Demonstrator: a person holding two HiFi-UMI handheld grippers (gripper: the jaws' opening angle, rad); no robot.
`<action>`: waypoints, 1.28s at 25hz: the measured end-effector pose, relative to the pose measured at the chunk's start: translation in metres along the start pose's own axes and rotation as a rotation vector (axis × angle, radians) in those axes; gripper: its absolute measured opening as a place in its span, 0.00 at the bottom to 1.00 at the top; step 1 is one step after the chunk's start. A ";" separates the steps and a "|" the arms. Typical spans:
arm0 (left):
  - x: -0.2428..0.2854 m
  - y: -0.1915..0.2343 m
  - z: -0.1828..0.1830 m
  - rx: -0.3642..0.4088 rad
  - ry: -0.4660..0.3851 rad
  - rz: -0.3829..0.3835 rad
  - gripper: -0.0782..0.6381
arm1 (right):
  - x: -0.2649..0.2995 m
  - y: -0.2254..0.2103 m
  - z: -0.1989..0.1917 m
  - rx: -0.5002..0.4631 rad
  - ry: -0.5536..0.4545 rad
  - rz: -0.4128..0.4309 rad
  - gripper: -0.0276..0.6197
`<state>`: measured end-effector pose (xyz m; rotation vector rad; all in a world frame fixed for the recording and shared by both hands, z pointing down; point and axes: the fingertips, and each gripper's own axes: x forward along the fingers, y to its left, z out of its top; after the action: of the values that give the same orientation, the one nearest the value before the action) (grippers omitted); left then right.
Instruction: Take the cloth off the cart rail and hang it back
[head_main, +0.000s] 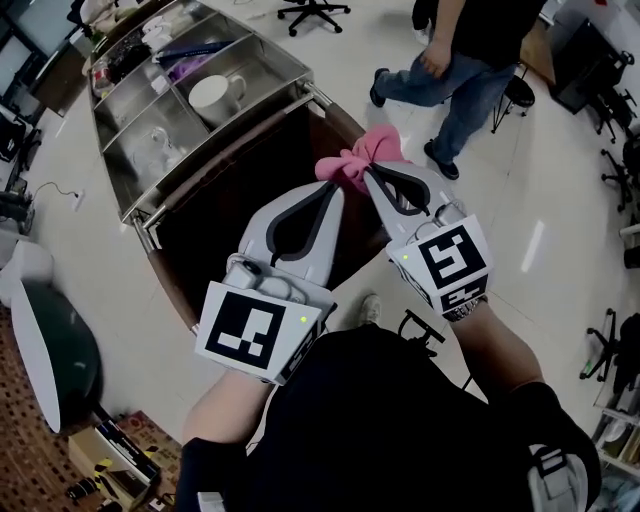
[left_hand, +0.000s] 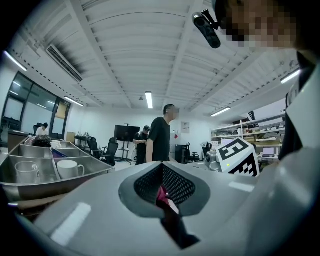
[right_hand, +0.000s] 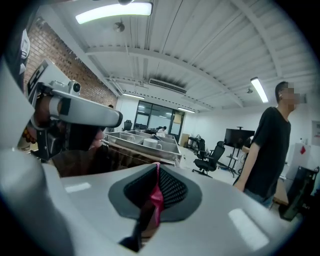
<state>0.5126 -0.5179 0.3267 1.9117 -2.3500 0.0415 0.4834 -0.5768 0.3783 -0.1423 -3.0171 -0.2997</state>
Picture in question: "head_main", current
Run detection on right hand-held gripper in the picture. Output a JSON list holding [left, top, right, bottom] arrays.
[[362, 160, 495, 318]]

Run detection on white shelf unit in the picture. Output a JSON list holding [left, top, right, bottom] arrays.
[[591, 403, 640, 504]]

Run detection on black office chair base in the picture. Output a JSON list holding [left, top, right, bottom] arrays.
[[276, 0, 352, 38]]

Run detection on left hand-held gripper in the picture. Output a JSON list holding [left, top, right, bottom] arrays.
[[193, 180, 347, 387]]

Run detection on grey backpack strap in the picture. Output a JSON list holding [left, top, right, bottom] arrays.
[[526, 443, 590, 512]]

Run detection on brown wooden desk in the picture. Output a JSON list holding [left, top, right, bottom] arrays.
[[28, 43, 94, 119]]

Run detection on white mug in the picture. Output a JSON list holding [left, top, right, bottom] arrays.
[[188, 74, 248, 132]]

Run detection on metal wristwatch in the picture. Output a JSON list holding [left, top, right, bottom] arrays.
[[441, 294, 490, 323]]

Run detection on red and white can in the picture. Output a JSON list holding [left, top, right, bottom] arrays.
[[91, 65, 115, 99]]

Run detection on black handle tool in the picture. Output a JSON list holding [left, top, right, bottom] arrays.
[[396, 308, 447, 357]]

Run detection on stainless steel cart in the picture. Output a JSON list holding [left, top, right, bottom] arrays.
[[87, 0, 334, 226]]

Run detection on purple cloth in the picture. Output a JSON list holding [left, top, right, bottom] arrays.
[[167, 53, 214, 85]]

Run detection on black round stool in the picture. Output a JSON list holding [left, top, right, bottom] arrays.
[[490, 63, 537, 135]]

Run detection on black office chair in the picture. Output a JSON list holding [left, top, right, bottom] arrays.
[[598, 122, 640, 214], [578, 308, 640, 397]]

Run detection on person's black shirt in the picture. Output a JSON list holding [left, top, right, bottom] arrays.
[[174, 327, 602, 512]]

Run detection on person's left forearm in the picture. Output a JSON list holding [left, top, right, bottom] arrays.
[[181, 368, 277, 447]]

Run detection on small white cups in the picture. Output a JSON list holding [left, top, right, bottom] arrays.
[[140, 13, 175, 43]]

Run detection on pink cloth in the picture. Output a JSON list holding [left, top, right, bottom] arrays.
[[314, 124, 414, 197]]

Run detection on cardboard box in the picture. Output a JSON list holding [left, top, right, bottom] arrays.
[[66, 418, 163, 509]]

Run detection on person's right forearm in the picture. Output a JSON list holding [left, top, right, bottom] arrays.
[[448, 298, 547, 397]]

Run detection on person's white shoe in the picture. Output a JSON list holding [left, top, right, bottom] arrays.
[[356, 293, 384, 327]]

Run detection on black cabinet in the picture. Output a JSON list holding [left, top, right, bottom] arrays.
[[548, 18, 629, 117]]

